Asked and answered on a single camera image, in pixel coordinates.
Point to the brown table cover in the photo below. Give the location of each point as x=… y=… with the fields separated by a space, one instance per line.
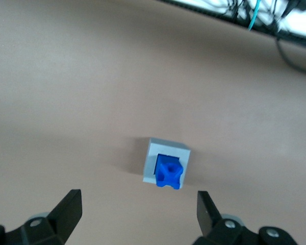
x=91 y=102

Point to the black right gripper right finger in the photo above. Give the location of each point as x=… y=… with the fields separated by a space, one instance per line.
x=227 y=234

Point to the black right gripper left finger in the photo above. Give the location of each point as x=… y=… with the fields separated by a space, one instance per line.
x=53 y=229

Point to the blue plastic part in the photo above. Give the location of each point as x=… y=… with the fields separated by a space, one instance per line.
x=169 y=173

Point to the gray square base block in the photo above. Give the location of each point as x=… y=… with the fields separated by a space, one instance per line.
x=150 y=166

